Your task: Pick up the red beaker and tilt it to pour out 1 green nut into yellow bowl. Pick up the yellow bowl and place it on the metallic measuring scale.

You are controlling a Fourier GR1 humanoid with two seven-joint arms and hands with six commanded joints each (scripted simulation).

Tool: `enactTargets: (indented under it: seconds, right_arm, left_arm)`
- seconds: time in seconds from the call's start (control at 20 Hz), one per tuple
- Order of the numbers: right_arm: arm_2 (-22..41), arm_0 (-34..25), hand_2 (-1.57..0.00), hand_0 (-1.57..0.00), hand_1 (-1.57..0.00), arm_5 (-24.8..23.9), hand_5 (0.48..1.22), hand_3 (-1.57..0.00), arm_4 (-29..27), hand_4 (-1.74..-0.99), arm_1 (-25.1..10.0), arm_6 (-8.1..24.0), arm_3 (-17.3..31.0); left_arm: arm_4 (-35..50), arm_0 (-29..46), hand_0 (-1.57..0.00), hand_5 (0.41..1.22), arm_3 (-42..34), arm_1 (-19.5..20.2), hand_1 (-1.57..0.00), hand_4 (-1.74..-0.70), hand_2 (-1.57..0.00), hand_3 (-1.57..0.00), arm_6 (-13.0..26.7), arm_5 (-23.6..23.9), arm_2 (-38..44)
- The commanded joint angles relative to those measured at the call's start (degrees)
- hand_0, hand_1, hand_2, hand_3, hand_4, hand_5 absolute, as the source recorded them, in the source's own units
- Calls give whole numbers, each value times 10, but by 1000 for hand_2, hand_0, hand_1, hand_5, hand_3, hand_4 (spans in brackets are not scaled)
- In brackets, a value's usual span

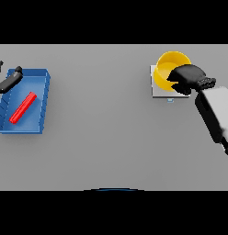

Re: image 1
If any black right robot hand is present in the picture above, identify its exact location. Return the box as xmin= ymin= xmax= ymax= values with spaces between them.
xmin=165 ymin=63 xmax=217 ymax=96

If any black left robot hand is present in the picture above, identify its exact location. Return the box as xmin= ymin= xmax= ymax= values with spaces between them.
xmin=0 ymin=60 xmax=24 ymax=95

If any yellow bowl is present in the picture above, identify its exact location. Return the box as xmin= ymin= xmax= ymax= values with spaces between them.
xmin=153 ymin=50 xmax=192 ymax=93

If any red beaker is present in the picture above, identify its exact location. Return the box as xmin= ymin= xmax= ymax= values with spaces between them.
xmin=8 ymin=91 xmax=38 ymax=125

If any pale square measuring scale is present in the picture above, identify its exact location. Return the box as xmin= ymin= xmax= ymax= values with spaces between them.
xmin=149 ymin=64 xmax=191 ymax=103

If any blue tray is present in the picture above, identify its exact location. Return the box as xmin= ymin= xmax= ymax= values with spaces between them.
xmin=0 ymin=68 xmax=51 ymax=135

